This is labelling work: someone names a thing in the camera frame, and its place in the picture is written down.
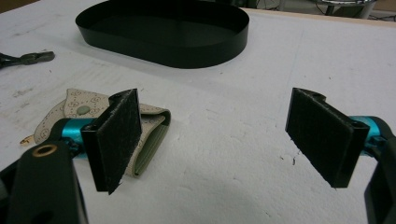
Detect metal stand base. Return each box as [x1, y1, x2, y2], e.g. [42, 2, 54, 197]
[278, 0, 379, 20]

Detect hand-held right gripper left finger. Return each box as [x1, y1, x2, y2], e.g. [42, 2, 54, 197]
[61, 88, 143, 195]

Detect dark metal pliers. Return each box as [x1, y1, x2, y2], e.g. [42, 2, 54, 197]
[0, 50, 56, 70]

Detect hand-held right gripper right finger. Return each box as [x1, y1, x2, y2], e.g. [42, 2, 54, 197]
[285, 87, 382, 189]

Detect black oval tray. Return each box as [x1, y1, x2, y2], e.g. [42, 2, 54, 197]
[75, 0, 250, 69]

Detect beige patterned wallet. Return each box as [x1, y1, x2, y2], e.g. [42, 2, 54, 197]
[20, 88, 172, 178]

